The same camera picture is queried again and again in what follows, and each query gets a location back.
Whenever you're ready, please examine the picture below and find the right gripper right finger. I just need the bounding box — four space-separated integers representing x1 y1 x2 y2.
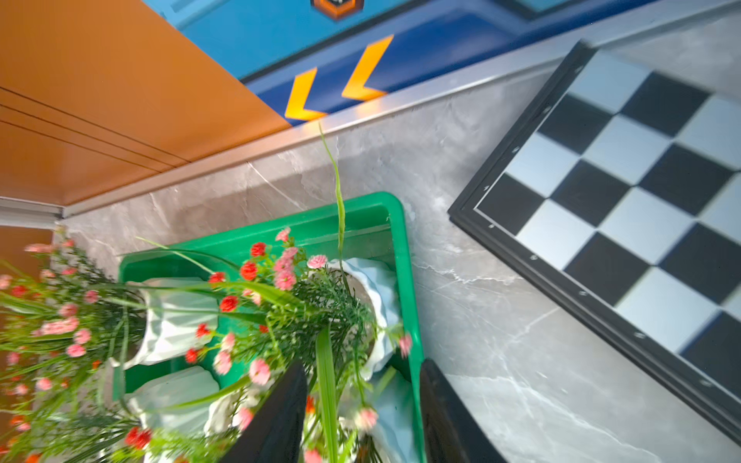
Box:
420 359 507 463

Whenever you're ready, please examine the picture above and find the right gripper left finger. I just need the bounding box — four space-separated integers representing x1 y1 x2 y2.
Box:
220 361 308 463

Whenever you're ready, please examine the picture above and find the red flower pot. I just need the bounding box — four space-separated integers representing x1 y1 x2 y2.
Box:
339 367 424 462
115 123 415 463
1 367 243 462

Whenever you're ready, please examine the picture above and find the pink flower pot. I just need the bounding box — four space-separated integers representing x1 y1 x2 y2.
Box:
1 241 217 462

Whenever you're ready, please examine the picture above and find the green plastic storage tray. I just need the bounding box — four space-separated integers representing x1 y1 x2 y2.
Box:
112 192 430 463

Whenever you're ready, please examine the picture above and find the black white chessboard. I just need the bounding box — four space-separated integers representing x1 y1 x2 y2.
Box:
449 42 740 440

